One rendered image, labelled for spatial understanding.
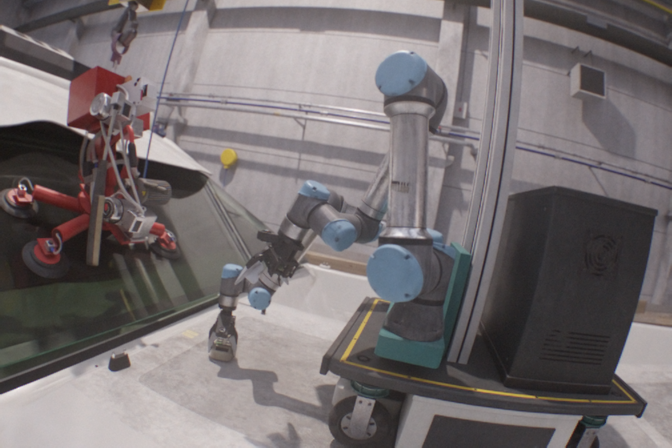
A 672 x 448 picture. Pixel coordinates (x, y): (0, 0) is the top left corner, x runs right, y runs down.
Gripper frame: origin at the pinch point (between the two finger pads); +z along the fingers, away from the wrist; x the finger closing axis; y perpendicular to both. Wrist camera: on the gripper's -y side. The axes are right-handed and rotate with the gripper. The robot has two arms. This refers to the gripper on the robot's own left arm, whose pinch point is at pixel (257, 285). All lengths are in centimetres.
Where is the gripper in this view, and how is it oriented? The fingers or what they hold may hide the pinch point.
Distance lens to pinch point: 105.2
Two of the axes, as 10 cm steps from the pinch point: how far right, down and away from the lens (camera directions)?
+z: -4.9, 8.3, 2.6
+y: 5.3, 5.3, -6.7
